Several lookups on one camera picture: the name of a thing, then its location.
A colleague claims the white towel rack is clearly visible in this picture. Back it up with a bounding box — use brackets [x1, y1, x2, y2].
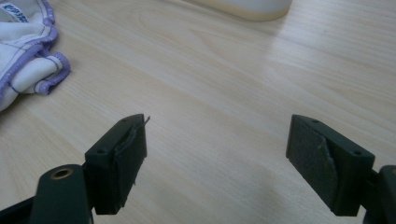
[186, 0, 293, 22]

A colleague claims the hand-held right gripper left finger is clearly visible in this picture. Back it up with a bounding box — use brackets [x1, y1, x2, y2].
[83, 113, 151, 217]

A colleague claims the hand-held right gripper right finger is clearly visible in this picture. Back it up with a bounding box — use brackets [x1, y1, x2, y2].
[285, 114, 376, 217]

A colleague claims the white towel with purple grid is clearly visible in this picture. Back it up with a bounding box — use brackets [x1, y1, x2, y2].
[0, 0, 72, 112]

